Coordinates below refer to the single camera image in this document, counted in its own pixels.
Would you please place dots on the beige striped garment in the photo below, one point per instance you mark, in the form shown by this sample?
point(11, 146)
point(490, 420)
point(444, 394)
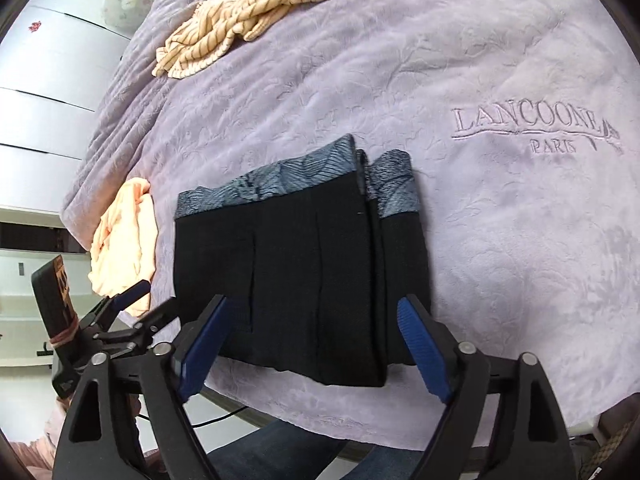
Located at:
point(240, 15)

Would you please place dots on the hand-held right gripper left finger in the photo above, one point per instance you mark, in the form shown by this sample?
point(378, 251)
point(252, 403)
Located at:
point(200, 355)

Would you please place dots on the orange cloth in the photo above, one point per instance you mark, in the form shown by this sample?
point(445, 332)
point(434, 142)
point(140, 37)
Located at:
point(125, 240)

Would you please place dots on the lavender embossed blanket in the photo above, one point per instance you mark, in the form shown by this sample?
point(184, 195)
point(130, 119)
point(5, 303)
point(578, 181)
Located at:
point(475, 260)

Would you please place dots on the person's left forearm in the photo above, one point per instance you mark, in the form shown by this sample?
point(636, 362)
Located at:
point(42, 442)

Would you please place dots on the floral pillow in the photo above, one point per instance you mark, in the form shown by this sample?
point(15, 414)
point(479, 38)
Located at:
point(125, 2)

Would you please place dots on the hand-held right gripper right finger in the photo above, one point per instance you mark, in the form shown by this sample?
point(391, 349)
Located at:
point(425, 350)

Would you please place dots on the white shelf unit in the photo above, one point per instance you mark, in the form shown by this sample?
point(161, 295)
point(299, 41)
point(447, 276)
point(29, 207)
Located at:
point(30, 240)

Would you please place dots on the person's leg in jeans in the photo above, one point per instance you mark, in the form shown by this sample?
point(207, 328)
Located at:
point(280, 450)

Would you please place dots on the white wardrobe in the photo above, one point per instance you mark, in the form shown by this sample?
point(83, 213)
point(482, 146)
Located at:
point(50, 60)

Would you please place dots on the black pants with grey lining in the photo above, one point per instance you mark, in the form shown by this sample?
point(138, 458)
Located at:
point(300, 270)

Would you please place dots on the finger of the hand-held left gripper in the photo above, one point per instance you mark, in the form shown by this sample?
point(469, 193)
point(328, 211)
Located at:
point(155, 317)
point(127, 297)

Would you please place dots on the brown patterned bag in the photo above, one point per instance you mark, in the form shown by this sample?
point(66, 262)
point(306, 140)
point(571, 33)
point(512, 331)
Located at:
point(612, 447)

